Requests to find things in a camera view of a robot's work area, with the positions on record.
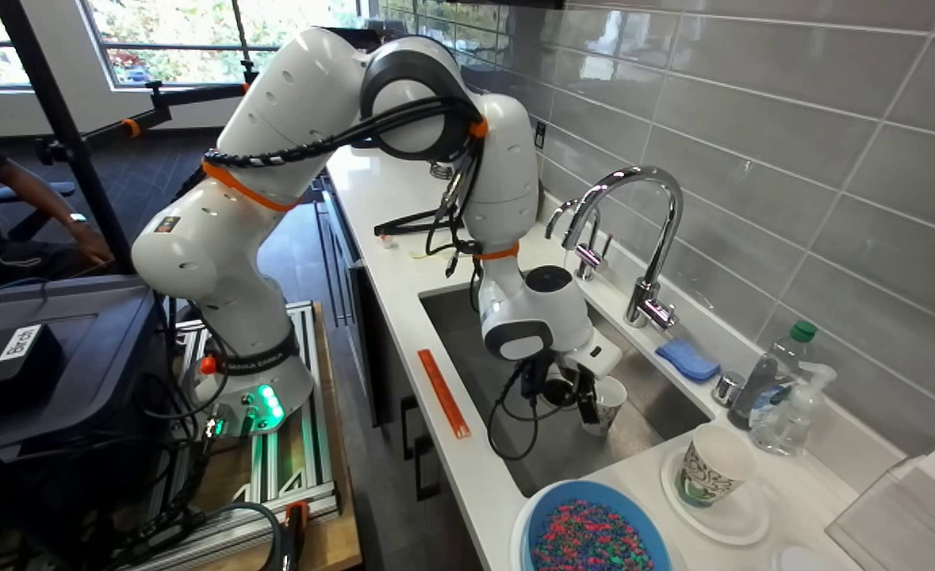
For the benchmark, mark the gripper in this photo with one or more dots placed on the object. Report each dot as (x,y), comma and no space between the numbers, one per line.
(561,390)

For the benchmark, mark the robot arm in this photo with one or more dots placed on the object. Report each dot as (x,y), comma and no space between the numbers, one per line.
(277,159)

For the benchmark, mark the sink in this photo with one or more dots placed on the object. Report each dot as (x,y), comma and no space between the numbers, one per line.
(641,420)

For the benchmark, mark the large patterned paper cup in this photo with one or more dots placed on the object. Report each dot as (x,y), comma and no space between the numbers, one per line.
(713,472)

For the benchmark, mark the blue sponge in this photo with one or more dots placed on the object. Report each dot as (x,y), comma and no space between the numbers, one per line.
(689,361)

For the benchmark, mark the blue bowl of coloured beads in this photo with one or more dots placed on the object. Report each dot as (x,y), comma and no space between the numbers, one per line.
(590,535)

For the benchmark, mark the chrome round knob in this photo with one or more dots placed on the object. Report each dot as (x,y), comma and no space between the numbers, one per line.
(726,388)

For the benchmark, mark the orange ruler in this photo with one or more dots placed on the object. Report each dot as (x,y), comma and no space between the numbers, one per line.
(445,394)

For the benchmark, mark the small chrome tap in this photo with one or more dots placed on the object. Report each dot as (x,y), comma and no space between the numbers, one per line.
(590,255)

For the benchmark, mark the water bottle with green cap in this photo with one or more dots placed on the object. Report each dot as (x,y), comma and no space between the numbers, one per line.
(760,388)

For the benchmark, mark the tall chrome tap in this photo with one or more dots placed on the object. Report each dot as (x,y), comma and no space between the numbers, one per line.
(661,246)

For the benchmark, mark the white plate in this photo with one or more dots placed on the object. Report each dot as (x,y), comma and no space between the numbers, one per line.
(741,523)

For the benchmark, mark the clear pump bottle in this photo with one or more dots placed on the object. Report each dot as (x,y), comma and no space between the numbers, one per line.
(788,420)

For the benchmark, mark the white round lid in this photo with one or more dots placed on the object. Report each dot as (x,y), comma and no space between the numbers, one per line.
(802,560)

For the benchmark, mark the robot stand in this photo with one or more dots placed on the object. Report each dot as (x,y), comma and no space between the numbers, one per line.
(308,476)

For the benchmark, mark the orange and black clamp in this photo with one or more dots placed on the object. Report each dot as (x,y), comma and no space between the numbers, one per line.
(296,535)

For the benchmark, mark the clear plastic box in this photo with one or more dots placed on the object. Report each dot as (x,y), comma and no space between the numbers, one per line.
(911,515)

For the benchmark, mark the window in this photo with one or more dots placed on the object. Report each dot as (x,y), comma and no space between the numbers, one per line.
(174,40)

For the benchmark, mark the person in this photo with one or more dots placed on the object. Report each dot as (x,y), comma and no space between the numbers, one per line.
(7,214)

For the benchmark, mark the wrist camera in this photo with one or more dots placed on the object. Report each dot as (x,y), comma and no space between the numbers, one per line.
(532,381)

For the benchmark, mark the wall socket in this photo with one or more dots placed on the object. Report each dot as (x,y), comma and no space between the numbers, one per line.
(540,134)

